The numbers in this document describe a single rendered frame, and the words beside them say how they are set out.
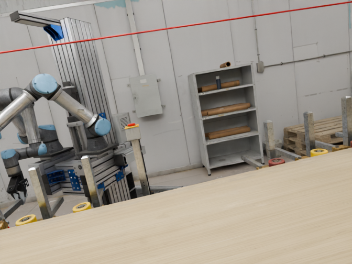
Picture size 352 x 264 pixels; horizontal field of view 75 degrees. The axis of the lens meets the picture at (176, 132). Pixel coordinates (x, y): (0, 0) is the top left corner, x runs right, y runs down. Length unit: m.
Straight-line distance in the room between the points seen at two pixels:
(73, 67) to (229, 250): 1.72
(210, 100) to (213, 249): 3.26
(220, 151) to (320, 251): 3.37
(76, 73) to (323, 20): 3.99
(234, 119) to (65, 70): 2.77
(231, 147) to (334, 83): 2.09
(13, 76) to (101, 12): 1.61
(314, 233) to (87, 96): 1.71
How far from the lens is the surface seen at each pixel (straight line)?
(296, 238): 0.78
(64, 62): 2.10
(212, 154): 3.99
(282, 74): 4.33
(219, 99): 3.88
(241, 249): 0.74
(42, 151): 1.79
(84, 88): 1.98
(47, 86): 1.52
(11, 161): 1.75
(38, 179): 1.33
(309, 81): 4.59
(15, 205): 1.74
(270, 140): 1.39
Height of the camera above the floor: 1.36
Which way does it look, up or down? 10 degrees down
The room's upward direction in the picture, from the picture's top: 10 degrees counter-clockwise
